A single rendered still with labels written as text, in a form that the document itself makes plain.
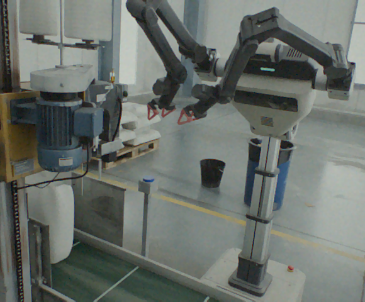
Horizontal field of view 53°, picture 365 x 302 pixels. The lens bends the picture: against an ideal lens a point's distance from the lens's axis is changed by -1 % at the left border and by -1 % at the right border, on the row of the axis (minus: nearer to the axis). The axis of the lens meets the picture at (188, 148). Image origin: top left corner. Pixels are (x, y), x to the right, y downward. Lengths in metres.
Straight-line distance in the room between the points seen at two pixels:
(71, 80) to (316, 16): 8.45
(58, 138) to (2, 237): 0.49
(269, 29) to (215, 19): 9.05
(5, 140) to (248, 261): 1.37
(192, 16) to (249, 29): 9.05
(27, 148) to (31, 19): 0.48
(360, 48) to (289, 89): 7.66
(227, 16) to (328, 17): 2.49
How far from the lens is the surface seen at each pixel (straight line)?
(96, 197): 2.26
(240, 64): 1.34
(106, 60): 7.64
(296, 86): 1.62
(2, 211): 1.55
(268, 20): 1.21
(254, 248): 2.09
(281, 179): 3.69
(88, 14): 1.36
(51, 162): 1.33
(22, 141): 1.45
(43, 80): 1.26
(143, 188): 1.93
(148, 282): 1.98
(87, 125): 1.28
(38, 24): 1.56
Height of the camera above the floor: 1.56
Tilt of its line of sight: 16 degrees down
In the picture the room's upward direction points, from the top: 5 degrees clockwise
